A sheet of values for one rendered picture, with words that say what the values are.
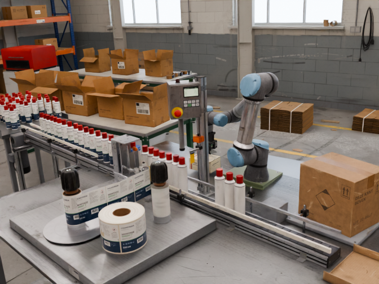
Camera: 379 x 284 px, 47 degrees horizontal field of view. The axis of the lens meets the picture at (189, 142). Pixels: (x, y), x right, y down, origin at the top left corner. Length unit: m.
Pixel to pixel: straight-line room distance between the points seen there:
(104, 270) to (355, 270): 1.00
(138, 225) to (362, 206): 0.99
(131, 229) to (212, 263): 0.37
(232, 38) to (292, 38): 1.18
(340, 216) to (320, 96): 5.77
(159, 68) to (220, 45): 2.27
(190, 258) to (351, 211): 0.73
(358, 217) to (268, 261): 0.46
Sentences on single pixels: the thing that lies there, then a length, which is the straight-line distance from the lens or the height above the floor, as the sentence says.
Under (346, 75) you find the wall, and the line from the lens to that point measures 7.54.
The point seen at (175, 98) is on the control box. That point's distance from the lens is 2.25.
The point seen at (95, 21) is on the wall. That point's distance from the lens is 10.66.
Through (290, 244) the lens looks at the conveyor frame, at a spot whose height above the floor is 0.87.
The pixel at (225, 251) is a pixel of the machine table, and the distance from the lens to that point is 1.97.
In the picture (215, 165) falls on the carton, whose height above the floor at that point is 0.89.
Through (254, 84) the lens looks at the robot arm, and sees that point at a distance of 2.23.
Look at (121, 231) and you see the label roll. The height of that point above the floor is 0.99.
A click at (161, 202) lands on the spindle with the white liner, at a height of 0.99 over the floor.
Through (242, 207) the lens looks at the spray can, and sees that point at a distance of 2.11.
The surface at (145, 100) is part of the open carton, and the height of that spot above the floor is 1.03.
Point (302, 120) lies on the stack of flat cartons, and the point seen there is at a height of 0.20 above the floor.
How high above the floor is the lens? 1.90
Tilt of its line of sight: 19 degrees down
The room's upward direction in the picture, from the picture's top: 3 degrees counter-clockwise
